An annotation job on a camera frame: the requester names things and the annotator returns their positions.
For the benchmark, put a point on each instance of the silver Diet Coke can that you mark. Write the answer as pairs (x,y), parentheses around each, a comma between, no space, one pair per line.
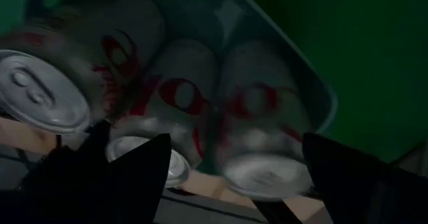
(180,83)
(261,117)
(67,67)

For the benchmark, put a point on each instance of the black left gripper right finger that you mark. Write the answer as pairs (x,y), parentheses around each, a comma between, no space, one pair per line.
(361,194)

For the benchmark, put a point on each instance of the teal plastic bin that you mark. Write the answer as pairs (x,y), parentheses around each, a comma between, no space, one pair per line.
(307,77)

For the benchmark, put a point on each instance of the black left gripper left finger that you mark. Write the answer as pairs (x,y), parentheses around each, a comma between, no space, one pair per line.
(133,184)

